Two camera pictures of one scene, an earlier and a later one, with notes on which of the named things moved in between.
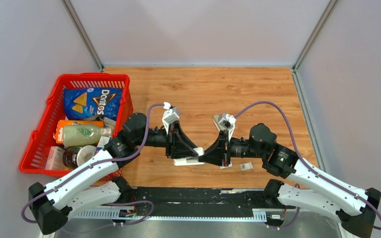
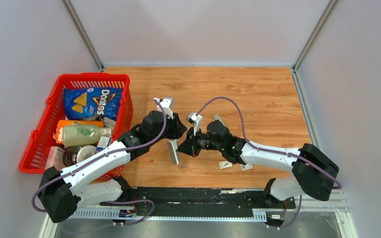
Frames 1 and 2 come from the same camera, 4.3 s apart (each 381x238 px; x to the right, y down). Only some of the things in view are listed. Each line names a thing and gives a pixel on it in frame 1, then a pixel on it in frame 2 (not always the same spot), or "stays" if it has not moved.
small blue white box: [103, 141] stays
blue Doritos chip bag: [82, 102] stays
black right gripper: [215, 154] -> [189, 147]
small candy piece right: [246, 166] stays
